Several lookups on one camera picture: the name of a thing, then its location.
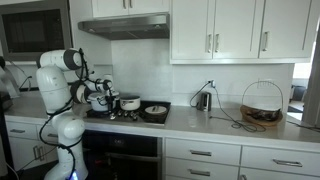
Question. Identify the stainless steel refrigerator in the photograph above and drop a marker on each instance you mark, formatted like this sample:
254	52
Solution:
313	100

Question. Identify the black built-in microwave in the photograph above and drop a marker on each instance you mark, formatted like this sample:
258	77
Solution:
33	30

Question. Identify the black gas cooktop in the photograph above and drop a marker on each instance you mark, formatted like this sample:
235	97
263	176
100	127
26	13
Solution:
156	118

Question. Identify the stainless steel electric kettle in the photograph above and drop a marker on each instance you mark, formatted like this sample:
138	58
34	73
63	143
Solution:
205	101

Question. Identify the black countertop appliance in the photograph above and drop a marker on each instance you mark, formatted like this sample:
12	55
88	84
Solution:
5	100

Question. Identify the dark items in basket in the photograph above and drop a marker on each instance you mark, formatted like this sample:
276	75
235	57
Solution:
265	115

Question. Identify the black wall plug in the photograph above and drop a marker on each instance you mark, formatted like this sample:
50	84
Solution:
211	83

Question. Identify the white base cabinet door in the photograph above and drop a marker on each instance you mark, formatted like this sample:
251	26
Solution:
23	153

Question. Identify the white upper wall cabinet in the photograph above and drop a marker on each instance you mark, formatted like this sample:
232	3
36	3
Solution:
233	30

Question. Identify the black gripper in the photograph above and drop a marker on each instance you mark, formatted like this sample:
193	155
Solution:
110	96

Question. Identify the white cabinet above hood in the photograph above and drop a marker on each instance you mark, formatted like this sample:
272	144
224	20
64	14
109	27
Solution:
133	7

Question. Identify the black built-in oven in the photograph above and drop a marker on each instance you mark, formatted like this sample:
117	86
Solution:
120	153

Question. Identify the silver stove knob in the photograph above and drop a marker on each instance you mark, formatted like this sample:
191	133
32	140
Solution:
132	114
126	113
135	118
119	113
112	116

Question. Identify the white pan lid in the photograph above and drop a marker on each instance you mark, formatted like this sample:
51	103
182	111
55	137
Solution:
155	109

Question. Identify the stainless steel range hood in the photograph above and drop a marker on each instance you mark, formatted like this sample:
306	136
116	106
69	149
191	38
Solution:
126	28

